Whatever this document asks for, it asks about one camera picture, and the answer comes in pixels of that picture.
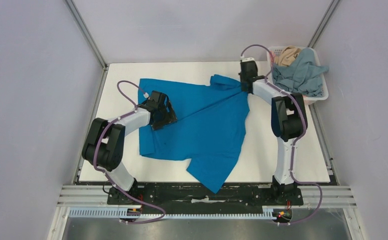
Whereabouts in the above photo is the beige t-shirt in basket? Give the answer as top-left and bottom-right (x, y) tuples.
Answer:
(274, 45), (302, 67)

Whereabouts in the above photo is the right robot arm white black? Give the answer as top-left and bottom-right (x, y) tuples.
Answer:
(239, 57), (308, 204)

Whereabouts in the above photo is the white plastic laundry basket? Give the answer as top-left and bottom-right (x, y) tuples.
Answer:
(266, 45), (330, 106)

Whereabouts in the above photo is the blue t-shirt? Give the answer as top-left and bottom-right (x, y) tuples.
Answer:
(139, 74), (250, 193)

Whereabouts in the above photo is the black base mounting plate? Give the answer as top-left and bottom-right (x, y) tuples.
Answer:
(107, 182), (304, 214)

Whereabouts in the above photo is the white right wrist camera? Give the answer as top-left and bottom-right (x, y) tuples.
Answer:
(240, 57), (255, 63)

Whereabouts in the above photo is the aluminium frame rail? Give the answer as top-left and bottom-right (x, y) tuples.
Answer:
(57, 183), (357, 209)

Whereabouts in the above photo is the grey-blue t-shirt in basket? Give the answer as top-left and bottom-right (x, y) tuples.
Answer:
(271, 47), (330, 98)

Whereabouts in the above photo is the white slotted cable duct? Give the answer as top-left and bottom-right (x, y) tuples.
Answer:
(68, 207), (277, 220)

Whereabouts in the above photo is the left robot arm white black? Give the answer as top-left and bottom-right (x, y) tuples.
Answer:
(81, 90), (177, 204)

